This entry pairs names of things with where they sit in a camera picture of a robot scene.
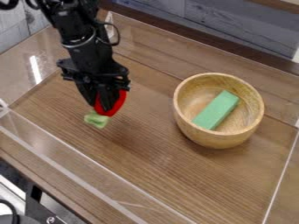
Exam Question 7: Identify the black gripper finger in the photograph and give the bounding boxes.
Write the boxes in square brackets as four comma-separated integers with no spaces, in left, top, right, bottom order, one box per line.
[102,86,125,112]
[77,83,99,107]

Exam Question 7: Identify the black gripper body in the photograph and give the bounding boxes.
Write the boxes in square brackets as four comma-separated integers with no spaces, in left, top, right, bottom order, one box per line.
[58,43,130,91]

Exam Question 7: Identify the red plush strawberry toy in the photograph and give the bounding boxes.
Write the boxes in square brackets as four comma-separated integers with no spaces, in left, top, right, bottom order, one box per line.
[85,90,127,129]

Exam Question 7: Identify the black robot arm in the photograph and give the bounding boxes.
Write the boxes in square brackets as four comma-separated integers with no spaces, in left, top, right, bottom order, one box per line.
[35,0,130,116]

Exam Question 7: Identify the green rectangular block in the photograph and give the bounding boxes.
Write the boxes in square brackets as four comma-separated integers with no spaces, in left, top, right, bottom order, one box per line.
[191,90,240,130]

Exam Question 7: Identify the light wooden bowl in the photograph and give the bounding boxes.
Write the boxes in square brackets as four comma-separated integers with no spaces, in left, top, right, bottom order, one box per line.
[173,73,266,149]

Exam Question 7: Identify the clear acrylic corner bracket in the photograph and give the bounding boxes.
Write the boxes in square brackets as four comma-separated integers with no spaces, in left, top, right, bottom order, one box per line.
[105,11,117,40]

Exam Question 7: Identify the clear acrylic tray wall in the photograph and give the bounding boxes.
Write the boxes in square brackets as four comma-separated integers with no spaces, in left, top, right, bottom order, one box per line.
[0,100,195,224]

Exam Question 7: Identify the black table leg bracket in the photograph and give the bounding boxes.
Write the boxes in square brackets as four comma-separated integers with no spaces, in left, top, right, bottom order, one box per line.
[25,184,67,224]

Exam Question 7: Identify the black cable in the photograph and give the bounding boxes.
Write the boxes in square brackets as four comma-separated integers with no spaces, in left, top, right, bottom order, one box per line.
[0,199,22,224]

